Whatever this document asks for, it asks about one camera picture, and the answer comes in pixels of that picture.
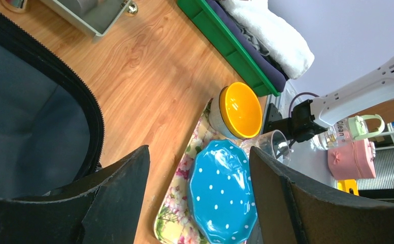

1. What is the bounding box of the white garment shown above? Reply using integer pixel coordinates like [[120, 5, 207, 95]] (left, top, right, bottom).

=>
[[218, 1, 314, 79]]

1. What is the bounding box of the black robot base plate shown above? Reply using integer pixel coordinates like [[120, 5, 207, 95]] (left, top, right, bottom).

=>
[[262, 103, 292, 138]]

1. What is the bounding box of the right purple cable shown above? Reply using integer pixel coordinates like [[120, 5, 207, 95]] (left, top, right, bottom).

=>
[[287, 91, 320, 118]]

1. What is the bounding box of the grey garment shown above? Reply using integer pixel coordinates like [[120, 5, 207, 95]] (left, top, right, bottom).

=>
[[237, 24, 270, 56]]

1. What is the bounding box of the round pastel mini drawer cabinet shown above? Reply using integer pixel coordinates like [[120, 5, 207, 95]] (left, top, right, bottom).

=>
[[0, 0, 139, 38]]

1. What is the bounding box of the blue polka dot plate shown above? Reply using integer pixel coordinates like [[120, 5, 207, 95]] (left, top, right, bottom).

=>
[[187, 139, 257, 243]]

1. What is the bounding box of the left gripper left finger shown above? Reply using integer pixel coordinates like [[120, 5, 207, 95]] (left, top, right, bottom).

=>
[[0, 145, 150, 243]]

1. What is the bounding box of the small clear glass bowl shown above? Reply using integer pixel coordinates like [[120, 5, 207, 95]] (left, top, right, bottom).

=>
[[250, 130, 290, 166]]

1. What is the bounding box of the floral rectangular tray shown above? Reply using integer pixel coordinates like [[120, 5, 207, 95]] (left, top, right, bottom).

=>
[[153, 103, 239, 243]]

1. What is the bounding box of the small yellow block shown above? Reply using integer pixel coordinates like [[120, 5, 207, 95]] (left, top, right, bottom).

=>
[[337, 179, 359, 196]]

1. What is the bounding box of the pink storage box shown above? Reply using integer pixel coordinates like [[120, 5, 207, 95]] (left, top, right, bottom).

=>
[[327, 139, 376, 180]]

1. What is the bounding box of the navy blue garment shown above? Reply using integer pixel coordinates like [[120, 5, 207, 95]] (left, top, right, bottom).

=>
[[206, 1, 289, 92]]

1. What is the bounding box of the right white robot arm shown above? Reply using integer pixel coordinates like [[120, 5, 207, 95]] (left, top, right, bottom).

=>
[[290, 56, 394, 142]]

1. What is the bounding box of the orange bowl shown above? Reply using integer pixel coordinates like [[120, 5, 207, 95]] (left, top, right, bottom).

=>
[[209, 82, 262, 140]]

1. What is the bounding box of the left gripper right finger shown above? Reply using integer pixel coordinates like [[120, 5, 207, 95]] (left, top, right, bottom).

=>
[[249, 147, 394, 243]]

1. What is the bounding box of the pink and teal kids suitcase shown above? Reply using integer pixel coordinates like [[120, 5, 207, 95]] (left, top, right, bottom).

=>
[[0, 12, 104, 199]]

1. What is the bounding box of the green plastic tray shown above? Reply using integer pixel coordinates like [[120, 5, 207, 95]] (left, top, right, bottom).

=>
[[177, 1, 282, 97]]

